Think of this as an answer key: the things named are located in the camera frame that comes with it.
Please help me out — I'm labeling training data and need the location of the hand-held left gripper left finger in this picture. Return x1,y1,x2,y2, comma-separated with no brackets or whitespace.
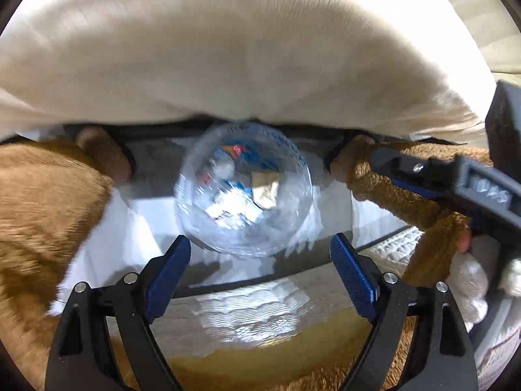
45,234,192,391

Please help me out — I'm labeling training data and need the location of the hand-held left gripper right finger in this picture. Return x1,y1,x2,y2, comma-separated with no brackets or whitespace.
329,232,479,391

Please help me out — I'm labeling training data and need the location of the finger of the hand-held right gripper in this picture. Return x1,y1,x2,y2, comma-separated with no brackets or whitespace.
370,146,462,203

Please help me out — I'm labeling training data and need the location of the trash bin with clear liner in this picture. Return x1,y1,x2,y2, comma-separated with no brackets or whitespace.
174,122,315,258

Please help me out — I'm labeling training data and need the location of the white tissue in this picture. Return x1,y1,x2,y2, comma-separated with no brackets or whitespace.
215,159,237,181

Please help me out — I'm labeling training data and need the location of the beige paper bag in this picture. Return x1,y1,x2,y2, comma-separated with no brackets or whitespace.
250,170,282,211

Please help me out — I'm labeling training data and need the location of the colourful snack wrapper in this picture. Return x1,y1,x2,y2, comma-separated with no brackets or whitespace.
221,144,247,160

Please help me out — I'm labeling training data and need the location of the person's right hand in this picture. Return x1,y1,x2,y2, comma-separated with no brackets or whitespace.
455,227,473,255

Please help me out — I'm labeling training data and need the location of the person's left leg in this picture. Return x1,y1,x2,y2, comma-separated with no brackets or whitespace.
0,125,134,391

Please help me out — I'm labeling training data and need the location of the bed with beige blanket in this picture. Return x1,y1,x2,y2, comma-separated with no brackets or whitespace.
0,0,502,148

